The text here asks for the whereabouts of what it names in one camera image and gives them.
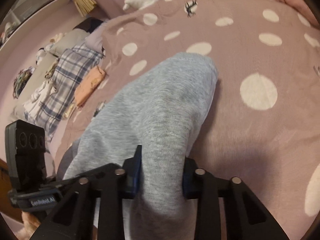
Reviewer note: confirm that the folded orange bear garment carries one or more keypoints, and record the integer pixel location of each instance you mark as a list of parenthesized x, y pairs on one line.
[(88, 85)]

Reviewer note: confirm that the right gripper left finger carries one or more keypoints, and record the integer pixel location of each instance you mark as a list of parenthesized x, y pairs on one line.
[(93, 204)]

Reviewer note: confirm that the lavender pillow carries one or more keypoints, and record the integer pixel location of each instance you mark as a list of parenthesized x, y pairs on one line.
[(95, 40)]

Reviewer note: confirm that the folded pink garment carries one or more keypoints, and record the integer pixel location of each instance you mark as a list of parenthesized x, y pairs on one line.
[(304, 13)]

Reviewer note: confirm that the blue plaid pillow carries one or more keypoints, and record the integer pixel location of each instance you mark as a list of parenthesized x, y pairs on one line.
[(48, 103)]

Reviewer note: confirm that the straw fan on wall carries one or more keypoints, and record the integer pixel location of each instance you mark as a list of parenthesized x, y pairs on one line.
[(84, 7)]

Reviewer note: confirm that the grey New York sweatshirt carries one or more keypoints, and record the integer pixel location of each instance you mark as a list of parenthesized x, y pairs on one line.
[(163, 111)]

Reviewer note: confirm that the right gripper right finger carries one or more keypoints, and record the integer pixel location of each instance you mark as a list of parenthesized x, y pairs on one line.
[(246, 216)]

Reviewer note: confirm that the pink polka dot duvet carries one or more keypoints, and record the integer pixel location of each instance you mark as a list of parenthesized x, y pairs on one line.
[(264, 121)]

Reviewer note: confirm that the left hand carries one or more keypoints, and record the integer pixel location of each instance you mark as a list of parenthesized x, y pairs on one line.
[(30, 222)]

